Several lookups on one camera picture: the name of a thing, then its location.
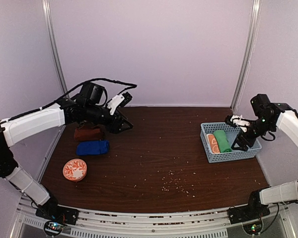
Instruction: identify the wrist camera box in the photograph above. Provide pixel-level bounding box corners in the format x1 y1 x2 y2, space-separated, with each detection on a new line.
77 82 105 105
250 94 271 117

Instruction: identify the blue folded towel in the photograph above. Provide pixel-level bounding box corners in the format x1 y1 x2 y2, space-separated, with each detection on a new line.
76 140 109 156

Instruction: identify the brown towel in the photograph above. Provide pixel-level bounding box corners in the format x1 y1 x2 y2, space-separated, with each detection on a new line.
74 123 105 142

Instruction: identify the orange white rolled towel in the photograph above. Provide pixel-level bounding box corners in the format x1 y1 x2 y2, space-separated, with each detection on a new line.
206 134 220 154

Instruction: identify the aluminium frame post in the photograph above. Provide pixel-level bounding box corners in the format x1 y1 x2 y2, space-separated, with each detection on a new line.
42 0 68 93
230 0 262 113

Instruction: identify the right aluminium frame post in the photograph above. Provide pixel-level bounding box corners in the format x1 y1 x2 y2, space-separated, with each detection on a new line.
230 0 262 113

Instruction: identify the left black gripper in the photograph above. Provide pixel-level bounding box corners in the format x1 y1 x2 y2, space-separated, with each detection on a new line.
84 103 133 133

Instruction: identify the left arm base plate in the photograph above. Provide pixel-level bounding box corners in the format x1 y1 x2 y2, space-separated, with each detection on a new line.
35 204 79 225

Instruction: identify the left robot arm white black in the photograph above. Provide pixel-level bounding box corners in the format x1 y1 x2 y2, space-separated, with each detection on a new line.
0 92 133 220

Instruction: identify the light blue plastic basket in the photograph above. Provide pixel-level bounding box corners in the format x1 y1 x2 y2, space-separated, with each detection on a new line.
200 122 262 163

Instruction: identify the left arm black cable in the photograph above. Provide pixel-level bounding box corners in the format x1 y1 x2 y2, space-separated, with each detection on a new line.
39 77 138 111

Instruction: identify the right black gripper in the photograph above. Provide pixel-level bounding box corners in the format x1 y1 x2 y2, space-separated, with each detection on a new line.
232 116 274 151

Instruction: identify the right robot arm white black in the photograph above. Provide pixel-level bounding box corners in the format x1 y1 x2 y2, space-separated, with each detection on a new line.
225 98 298 219

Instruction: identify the front aluminium rail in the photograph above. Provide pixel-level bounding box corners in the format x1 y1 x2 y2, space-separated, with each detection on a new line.
9 195 296 238

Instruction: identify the left aluminium frame post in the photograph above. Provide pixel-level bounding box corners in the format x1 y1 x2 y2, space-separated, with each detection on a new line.
42 0 68 93

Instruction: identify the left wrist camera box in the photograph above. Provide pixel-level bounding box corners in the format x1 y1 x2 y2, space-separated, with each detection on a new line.
77 82 105 105

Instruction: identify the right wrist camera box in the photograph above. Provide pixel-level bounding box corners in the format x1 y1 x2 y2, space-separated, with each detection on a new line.
250 94 271 117

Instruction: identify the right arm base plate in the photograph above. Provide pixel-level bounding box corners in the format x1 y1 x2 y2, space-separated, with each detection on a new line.
227 204 270 224

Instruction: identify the orange patterned bowl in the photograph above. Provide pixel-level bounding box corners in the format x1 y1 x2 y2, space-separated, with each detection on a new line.
63 158 87 182

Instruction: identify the green rolled towel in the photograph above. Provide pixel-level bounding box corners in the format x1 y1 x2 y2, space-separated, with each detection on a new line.
213 130 232 153

